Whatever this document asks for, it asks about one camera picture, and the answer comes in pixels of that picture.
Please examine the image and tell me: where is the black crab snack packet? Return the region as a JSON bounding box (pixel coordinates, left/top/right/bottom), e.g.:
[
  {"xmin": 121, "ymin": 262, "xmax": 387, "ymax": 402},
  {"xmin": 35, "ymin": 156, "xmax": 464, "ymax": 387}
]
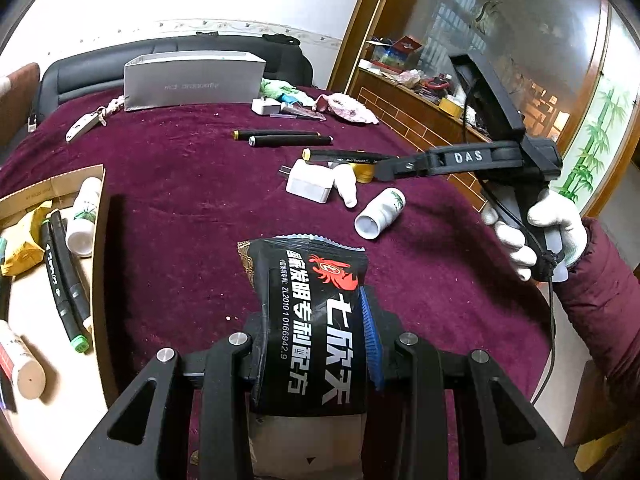
[{"xmin": 238, "ymin": 234, "xmax": 369, "ymax": 417}]

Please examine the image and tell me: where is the white pill bottle green label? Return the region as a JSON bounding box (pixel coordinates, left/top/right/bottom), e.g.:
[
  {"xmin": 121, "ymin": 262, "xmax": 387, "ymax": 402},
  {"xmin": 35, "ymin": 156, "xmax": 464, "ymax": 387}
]
[{"xmin": 354, "ymin": 188, "xmax": 407, "ymax": 240}]

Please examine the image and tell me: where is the yellow round jar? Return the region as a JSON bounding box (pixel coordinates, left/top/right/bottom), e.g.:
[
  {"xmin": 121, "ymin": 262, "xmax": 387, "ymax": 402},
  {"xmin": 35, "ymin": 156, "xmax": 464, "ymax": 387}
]
[{"xmin": 348, "ymin": 157, "xmax": 376, "ymax": 184}]

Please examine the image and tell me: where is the white spray bottle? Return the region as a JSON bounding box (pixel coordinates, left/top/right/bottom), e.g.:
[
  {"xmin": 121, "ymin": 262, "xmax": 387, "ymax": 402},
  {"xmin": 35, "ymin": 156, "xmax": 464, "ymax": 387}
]
[{"xmin": 332, "ymin": 164, "xmax": 358, "ymax": 209}]

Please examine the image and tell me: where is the black marker yellow end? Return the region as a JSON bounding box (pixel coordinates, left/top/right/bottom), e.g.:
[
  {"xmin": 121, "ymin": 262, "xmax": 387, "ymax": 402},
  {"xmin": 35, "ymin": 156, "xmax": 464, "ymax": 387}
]
[{"xmin": 302, "ymin": 148, "xmax": 398, "ymax": 165}]

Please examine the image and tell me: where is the white power adapter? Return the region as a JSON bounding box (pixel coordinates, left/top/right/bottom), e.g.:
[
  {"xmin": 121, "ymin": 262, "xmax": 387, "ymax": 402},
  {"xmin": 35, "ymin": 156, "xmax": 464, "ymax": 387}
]
[{"xmin": 279, "ymin": 159, "xmax": 334, "ymax": 204}]

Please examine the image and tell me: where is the maroon jacket right forearm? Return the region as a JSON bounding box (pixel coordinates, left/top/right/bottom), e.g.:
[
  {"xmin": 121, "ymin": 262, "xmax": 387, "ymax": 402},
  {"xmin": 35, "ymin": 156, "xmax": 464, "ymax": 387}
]
[{"xmin": 555, "ymin": 219, "xmax": 639, "ymax": 408}]

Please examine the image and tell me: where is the white gloved right hand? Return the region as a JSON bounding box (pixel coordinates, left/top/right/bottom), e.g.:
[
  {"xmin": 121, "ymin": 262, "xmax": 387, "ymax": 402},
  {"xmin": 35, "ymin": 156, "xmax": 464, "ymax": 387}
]
[{"xmin": 480, "ymin": 190, "xmax": 588, "ymax": 281}]

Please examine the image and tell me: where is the cardboard tray box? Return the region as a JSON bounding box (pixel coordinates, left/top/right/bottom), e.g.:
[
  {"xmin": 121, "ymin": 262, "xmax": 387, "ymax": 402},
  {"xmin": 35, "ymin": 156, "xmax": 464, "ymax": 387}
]
[{"xmin": 1, "ymin": 188, "xmax": 118, "ymax": 479}]

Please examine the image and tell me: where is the pink white cloth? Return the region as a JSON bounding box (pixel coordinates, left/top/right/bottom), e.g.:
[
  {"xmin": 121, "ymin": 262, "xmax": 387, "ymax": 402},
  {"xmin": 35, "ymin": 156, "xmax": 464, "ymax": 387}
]
[{"xmin": 314, "ymin": 92, "xmax": 378, "ymax": 125}]

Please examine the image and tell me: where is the white bottle red label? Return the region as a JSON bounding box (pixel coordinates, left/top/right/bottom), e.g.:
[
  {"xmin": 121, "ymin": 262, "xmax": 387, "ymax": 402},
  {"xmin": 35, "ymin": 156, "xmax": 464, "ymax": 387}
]
[{"xmin": 0, "ymin": 320, "xmax": 47, "ymax": 400}]

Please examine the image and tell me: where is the purple foil packet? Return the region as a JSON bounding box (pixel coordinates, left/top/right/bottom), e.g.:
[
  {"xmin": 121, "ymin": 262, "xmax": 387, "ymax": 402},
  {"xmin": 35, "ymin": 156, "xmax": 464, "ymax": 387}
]
[{"xmin": 281, "ymin": 103, "xmax": 326, "ymax": 122}]

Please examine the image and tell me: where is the black marker silver cap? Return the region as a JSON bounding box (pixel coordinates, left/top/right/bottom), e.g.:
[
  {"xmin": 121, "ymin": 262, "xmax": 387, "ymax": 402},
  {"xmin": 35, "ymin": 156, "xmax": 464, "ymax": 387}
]
[{"xmin": 247, "ymin": 134, "xmax": 333, "ymax": 148}]

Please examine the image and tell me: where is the green plastic bag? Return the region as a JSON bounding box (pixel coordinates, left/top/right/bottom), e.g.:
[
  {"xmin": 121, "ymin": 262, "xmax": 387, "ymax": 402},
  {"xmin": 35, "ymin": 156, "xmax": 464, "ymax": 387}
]
[{"xmin": 259, "ymin": 78, "xmax": 314, "ymax": 107}]

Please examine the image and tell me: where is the small white charger block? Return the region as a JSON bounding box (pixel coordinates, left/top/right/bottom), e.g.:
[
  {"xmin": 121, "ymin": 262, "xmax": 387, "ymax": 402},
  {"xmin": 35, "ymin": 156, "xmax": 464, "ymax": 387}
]
[{"xmin": 250, "ymin": 98, "xmax": 282, "ymax": 116}]

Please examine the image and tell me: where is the maroon bed cover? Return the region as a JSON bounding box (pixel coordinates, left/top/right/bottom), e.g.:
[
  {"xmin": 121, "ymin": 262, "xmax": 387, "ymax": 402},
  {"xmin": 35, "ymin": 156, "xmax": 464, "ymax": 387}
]
[{"xmin": 0, "ymin": 84, "xmax": 554, "ymax": 480}]

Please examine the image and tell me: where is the yellow snack pouch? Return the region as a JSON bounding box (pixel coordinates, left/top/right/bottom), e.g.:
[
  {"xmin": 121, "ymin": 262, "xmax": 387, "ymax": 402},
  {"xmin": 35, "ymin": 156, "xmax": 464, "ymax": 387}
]
[{"xmin": 1, "ymin": 200, "xmax": 52, "ymax": 276}]

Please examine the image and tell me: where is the black marker yellow cap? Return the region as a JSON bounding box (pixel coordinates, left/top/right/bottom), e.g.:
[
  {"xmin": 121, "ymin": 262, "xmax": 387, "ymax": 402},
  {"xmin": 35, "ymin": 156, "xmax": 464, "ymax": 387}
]
[{"xmin": 231, "ymin": 129, "xmax": 319, "ymax": 141}]

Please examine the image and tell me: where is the white key fob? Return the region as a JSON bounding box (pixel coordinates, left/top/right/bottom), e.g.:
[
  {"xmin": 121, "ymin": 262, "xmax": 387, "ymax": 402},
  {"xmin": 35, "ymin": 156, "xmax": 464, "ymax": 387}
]
[{"xmin": 65, "ymin": 96, "xmax": 125, "ymax": 143}]

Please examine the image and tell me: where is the grey rectangular box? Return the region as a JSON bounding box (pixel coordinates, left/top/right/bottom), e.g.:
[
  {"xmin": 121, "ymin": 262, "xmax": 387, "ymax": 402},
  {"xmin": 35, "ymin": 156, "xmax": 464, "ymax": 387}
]
[{"xmin": 124, "ymin": 50, "xmax": 266, "ymax": 112}]

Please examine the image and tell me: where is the black leather sofa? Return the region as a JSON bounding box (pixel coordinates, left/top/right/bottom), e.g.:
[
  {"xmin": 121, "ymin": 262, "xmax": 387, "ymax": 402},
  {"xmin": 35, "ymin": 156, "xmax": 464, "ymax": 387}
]
[{"xmin": 28, "ymin": 32, "xmax": 314, "ymax": 131}]

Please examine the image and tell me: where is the maroon armchair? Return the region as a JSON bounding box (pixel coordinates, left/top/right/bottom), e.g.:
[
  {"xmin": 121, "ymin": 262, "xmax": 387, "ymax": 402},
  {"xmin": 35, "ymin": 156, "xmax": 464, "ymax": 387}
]
[{"xmin": 0, "ymin": 63, "xmax": 40, "ymax": 148}]

